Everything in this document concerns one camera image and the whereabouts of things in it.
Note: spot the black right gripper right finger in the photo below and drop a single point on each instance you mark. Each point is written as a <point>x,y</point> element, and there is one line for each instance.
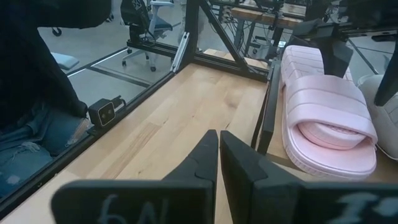
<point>280,202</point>

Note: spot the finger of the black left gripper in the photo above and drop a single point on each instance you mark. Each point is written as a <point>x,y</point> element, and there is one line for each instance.
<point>390,77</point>
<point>337,57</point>

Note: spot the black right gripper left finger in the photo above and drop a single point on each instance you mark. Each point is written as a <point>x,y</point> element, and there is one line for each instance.
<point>140,202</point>

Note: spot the grey slipper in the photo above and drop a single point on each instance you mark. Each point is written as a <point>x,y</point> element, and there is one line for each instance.
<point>385,124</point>

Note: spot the pink slipper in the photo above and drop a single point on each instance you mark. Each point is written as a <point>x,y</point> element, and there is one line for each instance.
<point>323,105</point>

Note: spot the wooden background desk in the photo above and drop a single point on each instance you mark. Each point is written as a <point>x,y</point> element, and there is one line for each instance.
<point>264,17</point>

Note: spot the person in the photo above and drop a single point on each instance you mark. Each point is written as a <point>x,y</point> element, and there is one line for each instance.
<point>25,77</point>

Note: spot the black and white office chair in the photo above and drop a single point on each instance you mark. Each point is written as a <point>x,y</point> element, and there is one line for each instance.
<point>136,12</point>

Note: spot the black table-level camera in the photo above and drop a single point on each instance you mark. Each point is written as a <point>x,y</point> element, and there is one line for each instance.
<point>104,112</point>

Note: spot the black aluminium table frame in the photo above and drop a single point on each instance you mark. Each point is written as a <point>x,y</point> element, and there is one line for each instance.
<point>192,31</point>

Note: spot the white corner bracket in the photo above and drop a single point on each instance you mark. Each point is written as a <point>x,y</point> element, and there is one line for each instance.
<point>179,53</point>

